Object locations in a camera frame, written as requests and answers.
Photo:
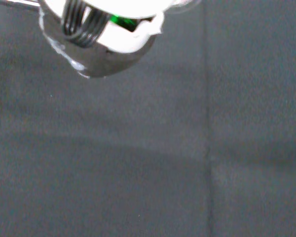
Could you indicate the black bench cloth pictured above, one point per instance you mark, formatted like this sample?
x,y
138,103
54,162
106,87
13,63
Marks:
x,y
148,160

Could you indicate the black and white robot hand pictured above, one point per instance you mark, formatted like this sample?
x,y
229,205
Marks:
x,y
123,42

